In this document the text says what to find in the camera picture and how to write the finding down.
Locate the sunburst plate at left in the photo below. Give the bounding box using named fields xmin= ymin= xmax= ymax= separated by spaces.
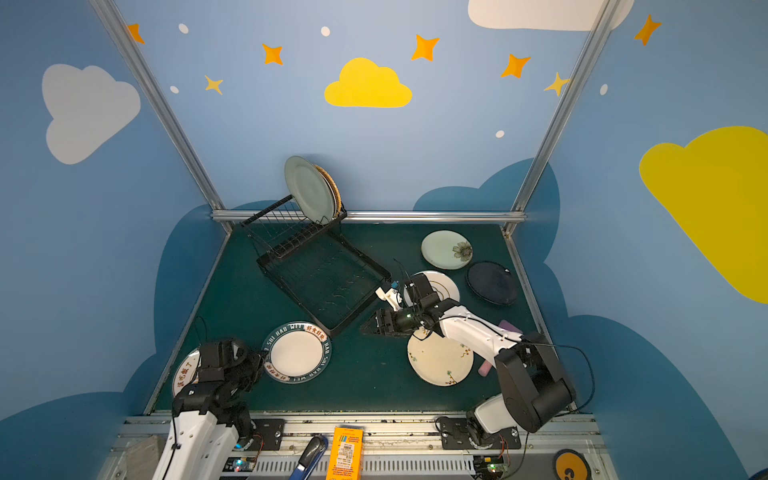
xmin=172 ymin=348 xmax=200 ymax=397

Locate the pale green floral plate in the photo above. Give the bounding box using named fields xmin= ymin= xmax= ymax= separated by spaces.
xmin=421 ymin=230 xmax=474 ymax=270

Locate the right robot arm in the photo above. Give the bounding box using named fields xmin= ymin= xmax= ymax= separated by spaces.
xmin=363 ymin=273 xmax=576 ymax=449

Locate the dark navy plate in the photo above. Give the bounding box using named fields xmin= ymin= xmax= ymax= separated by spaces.
xmin=466 ymin=261 xmax=519 ymax=306

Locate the cream floral plate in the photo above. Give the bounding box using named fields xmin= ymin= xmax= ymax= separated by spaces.
xmin=407 ymin=328 xmax=475 ymax=387

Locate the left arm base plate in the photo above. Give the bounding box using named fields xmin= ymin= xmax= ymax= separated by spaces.
xmin=247 ymin=418 xmax=286 ymax=452

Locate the blue black handled tool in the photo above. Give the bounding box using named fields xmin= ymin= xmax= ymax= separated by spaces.
xmin=289 ymin=434 xmax=328 ymax=480

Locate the large plain green plate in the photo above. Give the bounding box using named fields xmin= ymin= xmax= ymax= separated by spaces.
xmin=284 ymin=156 xmax=336 ymax=225

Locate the white plate green lettered rim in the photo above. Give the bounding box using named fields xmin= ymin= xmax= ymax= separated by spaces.
xmin=262 ymin=322 xmax=332 ymax=384

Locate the yellow woven wicker plate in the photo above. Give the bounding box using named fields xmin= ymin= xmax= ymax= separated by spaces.
xmin=315 ymin=165 xmax=343 ymax=218

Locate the purple pink spatula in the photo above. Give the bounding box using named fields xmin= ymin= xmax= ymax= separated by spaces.
xmin=478 ymin=319 xmax=524 ymax=378

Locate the black wire dish rack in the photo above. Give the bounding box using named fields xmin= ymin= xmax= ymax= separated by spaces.
xmin=240 ymin=195 xmax=392 ymax=337

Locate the yellow black tape roll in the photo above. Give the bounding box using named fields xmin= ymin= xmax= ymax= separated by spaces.
xmin=553 ymin=449 xmax=592 ymax=480

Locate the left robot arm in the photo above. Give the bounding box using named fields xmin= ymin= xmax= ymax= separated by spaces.
xmin=153 ymin=338 xmax=265 ymax=479

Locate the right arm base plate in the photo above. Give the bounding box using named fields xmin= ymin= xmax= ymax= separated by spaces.
xmin=435 ymin=416 xmax=522 ymax=450

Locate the orange yellow box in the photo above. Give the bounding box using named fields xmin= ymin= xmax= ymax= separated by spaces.
xmin=326 ymin=426 xmax=365 ymax=480

